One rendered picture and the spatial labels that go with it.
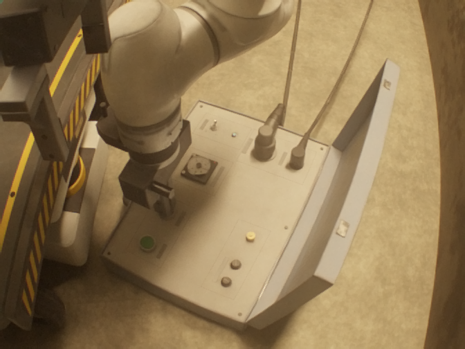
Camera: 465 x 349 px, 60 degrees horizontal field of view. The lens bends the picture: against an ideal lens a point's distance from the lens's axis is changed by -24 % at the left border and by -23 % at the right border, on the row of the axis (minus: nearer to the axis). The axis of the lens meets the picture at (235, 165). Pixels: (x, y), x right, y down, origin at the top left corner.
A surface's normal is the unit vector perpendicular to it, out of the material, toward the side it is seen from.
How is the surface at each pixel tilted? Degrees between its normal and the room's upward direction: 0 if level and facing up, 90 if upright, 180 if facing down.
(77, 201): 0
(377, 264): 0
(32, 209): 0
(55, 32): 90
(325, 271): 15
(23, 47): 90
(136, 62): 81
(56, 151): 90
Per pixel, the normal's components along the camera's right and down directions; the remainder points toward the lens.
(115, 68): -0.36, 0.67
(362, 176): 0.23, -0.49
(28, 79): 0.00, -0.59
